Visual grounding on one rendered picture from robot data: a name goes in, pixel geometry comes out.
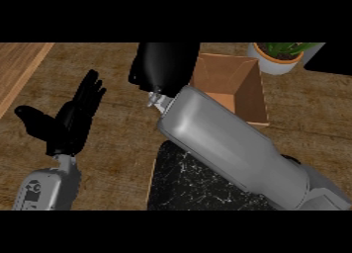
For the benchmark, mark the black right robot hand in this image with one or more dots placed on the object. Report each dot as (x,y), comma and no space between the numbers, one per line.
(164,66)

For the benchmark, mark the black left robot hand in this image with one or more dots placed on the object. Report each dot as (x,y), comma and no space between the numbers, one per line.
(71,126)

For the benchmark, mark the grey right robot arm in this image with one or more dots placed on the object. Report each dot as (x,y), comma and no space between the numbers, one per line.
(230,148)

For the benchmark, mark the brown cardboard box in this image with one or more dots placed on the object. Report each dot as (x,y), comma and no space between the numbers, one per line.
(236,85)

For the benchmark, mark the black marble tray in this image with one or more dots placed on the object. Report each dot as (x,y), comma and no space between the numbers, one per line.
(192,184)

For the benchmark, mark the light wooden board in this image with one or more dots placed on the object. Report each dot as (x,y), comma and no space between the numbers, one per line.
(10,74)

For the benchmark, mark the white potted green plant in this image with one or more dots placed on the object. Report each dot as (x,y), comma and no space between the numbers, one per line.
(276,56)

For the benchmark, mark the black appliance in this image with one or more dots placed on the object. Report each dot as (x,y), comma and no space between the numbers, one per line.
(335,59)

